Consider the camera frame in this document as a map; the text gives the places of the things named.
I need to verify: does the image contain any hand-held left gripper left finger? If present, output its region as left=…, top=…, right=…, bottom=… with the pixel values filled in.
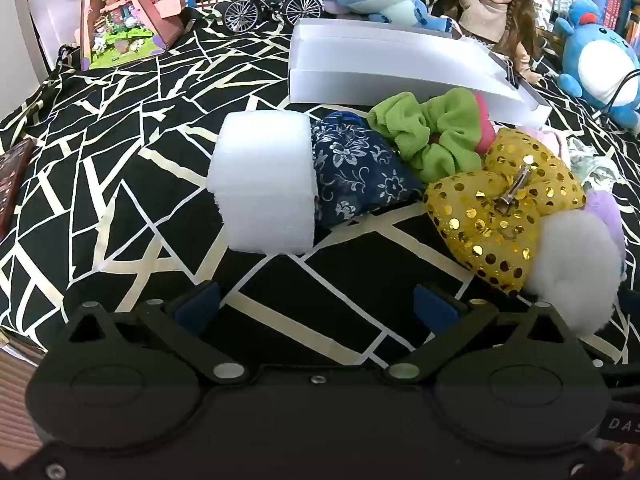
left=64, top=281, right=249, bottom=387

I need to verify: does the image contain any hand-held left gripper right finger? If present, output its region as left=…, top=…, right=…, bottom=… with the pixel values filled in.
left=384, top=284, right=576, bottom=386

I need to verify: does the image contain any yellow sequin bow hair clip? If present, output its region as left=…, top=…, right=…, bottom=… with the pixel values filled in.
left=423, top=127, right=587, bottom=297

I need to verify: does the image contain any white foam block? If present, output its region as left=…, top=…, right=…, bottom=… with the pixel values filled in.
left=206, top=110, right=319, bottom=254

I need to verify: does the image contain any blue floral fabric pouch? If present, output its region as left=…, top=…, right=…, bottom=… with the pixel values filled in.
left=310, top=111, right=427, bottom=229

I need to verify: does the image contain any purple fluffy scrunchie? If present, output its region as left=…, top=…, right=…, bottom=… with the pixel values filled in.
left=584, top=189, right=629, bottom=273

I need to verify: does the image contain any white cardboard box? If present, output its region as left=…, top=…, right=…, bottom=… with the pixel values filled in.
left=287, top=18, right=554, bottom=129

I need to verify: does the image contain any pale pink soft cloth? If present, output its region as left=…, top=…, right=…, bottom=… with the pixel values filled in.
left=522, top=127, right=570, bottom=161

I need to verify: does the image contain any white fluffy pompom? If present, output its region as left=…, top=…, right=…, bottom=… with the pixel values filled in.
left=524, top=207, right=624, bottom=337

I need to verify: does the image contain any black white patterned blanket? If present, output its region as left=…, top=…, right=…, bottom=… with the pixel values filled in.
left=0, top=0, right=640, bottom=377

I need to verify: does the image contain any black binder clip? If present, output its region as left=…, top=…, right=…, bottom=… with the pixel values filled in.
left=501, top=57, right=522, bottom=90

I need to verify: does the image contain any round blue mouse plush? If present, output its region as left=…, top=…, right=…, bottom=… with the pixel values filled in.
left=552, top=0, right=640, bottom=134

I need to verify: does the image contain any pink miniature house model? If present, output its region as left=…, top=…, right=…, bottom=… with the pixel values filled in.
left=74, top=0, right=187, bottom=72

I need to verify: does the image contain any metal model bicycle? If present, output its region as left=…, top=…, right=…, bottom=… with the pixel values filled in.
left=222, top=0, right=326, bottom=36

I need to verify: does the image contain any long-haired baby doll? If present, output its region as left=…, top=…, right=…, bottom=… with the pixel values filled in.
left=441, top=0, right=544, bottom=87

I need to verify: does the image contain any white paper box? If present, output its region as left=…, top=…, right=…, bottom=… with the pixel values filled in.
left=27, top=0, right=85, bottom=70

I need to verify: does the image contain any black cable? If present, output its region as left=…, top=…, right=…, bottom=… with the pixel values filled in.
left=594, top=67, right=640, bottom=122

